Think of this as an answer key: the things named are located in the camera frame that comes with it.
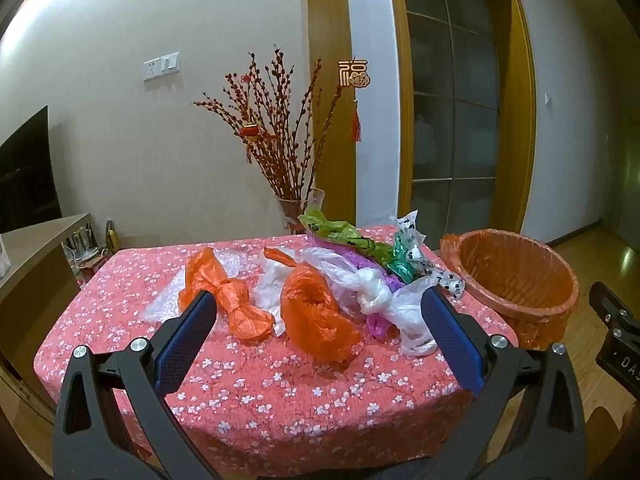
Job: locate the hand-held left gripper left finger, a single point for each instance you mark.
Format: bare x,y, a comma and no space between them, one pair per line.
185,340

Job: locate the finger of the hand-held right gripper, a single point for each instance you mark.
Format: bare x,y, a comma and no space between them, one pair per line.
610,302

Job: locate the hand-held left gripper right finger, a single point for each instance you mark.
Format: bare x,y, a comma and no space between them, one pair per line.
452,340

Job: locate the white black-dotted plastic bag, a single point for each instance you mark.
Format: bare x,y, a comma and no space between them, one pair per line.
450,280

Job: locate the twisted orange plastic bag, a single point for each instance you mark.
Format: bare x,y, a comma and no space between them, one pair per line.
235,305

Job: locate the wastebasket with orange liner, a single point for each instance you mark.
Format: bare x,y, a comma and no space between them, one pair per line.
525,280

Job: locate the knotted white plastic bag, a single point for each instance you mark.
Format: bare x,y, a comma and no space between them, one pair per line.
375,297

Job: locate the large orange plastic bag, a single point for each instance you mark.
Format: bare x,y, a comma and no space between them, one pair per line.
315,320

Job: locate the purple plastic bag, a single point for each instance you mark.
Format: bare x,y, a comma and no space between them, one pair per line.
350,255

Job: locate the yellow-green printed plastic bag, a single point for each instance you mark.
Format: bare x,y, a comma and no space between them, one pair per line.
340,232

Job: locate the red floral tablecloth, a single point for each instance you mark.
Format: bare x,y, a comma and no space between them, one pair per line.
275,400

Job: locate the metal utensil rack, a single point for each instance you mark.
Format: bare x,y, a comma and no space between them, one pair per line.
82,245

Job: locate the glass vase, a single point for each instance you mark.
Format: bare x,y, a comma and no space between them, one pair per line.
295,215

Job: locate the wooden side cabinet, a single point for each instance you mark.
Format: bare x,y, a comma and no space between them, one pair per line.
40,240

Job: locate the red lantern ornament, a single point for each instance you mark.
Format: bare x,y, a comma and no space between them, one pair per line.
248,131

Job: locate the frosted glass door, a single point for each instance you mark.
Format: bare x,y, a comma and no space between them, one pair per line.
450,110

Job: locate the black television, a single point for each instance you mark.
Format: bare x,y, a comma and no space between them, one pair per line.
25,170

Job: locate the red berry branches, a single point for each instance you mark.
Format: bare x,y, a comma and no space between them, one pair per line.
280,125

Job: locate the gold ornament with red tassel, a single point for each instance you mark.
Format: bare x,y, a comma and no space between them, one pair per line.
352,75

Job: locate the wooden door frame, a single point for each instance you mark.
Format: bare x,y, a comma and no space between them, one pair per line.
522,110

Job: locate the white wall outlet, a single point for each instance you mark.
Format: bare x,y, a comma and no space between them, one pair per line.
152,71

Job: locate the wooden wall panel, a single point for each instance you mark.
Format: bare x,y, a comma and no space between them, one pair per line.
330,20

